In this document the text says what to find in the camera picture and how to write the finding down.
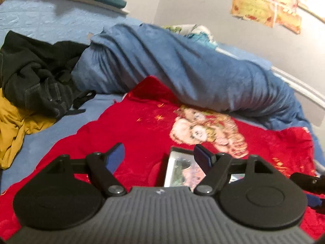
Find blue bed sheet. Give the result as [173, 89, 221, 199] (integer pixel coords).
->
[1, 0, 141, 192]

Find floral pillow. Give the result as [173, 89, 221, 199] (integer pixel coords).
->
[162, 24, 218, 49]

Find black shallow cardboard box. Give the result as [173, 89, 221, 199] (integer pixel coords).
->
[164, 145, 246, 189]

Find blue rolled duvet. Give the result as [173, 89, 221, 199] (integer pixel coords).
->
[70, 23, 325, 158]

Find yellow garment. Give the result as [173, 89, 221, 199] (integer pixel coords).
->
[0, 93, 57, 170]

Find black clothing pile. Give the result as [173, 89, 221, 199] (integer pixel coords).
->
[1, 31, 96, 119]

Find red embroidered blanket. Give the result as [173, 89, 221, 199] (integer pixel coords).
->
[1, 77, 324, 243]

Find yellow red wall poster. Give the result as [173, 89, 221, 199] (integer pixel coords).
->
[231, 0, 302, 35]

